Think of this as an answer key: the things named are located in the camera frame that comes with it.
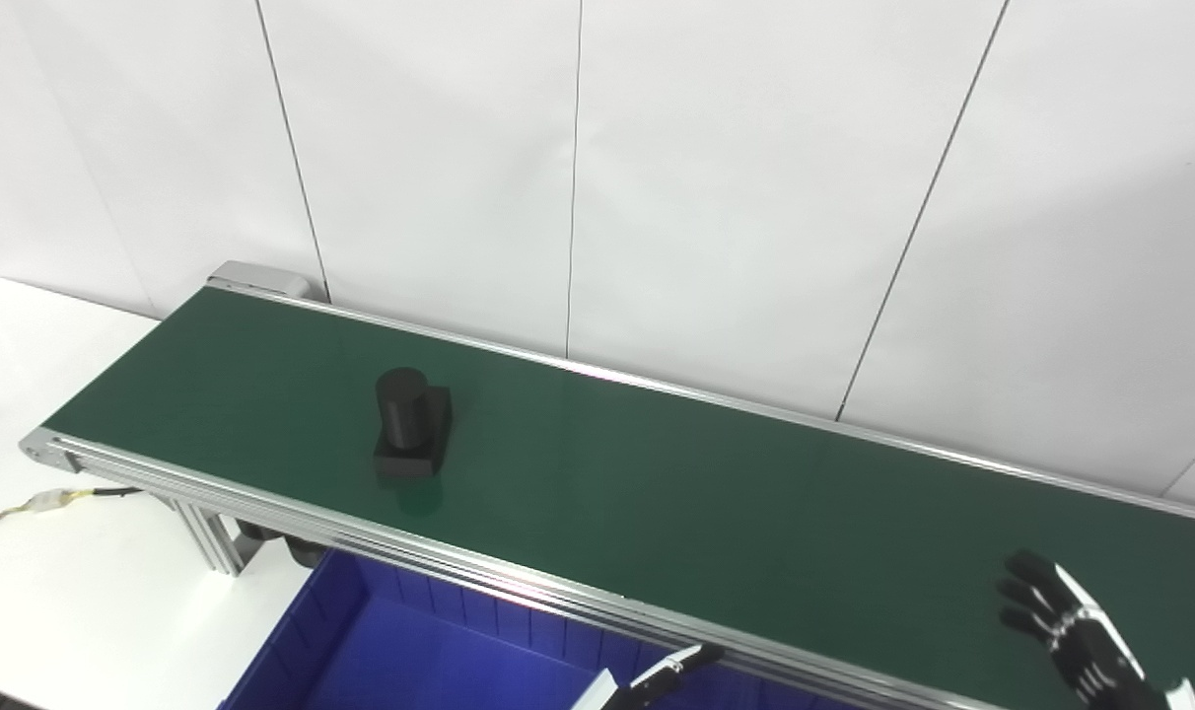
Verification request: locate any green conveyor belt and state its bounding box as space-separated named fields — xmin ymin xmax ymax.
xmin=21 ymin=261 xmax=1195 ymax=710

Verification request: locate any aluminum conveyor leg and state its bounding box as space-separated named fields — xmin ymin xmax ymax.
xmin=169 ymin=498 xmax=255 ymax=579

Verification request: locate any black cylinder block part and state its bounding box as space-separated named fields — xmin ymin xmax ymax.
xmin=373 ymin=368 xmax=453 ymax=481

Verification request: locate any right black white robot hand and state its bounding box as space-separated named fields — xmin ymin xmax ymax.
xmin=995 ymin=550 xmax=1195 ymax=710

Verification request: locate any blue plastic bin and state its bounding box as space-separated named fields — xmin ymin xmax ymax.
xmin=219 ymin=549 xmax=835 ymax=710

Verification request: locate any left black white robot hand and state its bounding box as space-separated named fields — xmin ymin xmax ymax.
xmin=568 ymin=644 xmax=727 ymax=710

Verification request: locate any cable with white connector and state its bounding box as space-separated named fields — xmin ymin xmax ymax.
xmin=0 ymin=485 xmax=143 ymax=539

